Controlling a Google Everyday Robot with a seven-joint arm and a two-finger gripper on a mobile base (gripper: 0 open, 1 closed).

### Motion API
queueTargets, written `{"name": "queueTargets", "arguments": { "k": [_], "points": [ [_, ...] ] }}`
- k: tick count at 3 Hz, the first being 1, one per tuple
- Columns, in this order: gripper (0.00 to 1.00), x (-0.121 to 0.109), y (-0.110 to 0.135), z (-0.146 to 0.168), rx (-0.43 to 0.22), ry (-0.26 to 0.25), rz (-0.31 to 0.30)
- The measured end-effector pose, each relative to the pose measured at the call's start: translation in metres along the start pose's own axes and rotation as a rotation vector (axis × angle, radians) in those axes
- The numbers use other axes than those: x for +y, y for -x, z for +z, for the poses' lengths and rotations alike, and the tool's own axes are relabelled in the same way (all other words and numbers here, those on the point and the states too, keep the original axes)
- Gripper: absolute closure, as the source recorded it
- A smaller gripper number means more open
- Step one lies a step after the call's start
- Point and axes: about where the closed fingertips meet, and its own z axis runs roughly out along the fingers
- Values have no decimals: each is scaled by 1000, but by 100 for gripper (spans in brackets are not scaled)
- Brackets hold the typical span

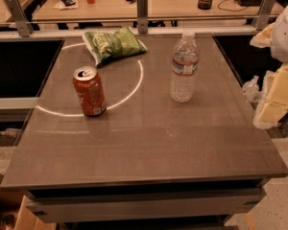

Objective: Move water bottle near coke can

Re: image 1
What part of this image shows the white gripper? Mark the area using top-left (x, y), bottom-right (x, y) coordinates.
top-left (250, 6), bottom-right (288, 129)

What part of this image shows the clear plastic water bottle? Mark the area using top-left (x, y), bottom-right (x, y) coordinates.
top-left (170, 31), bottom-right (200, 103)

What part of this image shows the small clear bottle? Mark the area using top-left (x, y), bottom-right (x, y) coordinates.
top-left (242, 76), bottom-right (259, 102)

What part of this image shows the red coke can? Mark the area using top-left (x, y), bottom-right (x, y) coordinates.
top-left (73, 66), bottom-right (107, 116)

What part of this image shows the black mesh pen cup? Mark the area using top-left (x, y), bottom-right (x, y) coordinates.
top-left (198, 0), bottom-right (213, 10)

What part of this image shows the green chip bag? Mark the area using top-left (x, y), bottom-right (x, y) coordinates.
top-left (83, 28), bottom-right (148, 66)

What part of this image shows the grey drawer front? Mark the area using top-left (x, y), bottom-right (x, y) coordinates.
top-left (27, 188), bottom-right (266, 222)

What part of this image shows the cardboard box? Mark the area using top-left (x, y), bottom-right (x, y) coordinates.
top-left (14, 196), bottom-right (57, 230)

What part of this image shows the right metal bracket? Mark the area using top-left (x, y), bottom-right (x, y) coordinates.
top-left (252, 0), bottom-right (276, 31)

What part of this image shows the metal bracket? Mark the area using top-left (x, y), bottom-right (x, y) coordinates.
top-left (137, 0), bottom-right (148, 34)
top-left (4, 0), bottom-right (33, 37)
top-left (252, 0), bottom-right (276, 31)

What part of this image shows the black cable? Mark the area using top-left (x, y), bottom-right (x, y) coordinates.
top-left (217, 0), bottom-right (249, 12)

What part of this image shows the middle metal bracket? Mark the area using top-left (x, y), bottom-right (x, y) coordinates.
top-left (137, 0), bottom-right (148, 34)

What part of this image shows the left metal bracket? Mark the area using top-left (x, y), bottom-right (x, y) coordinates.
top-left (4, 0), bottom-right (33, 37)

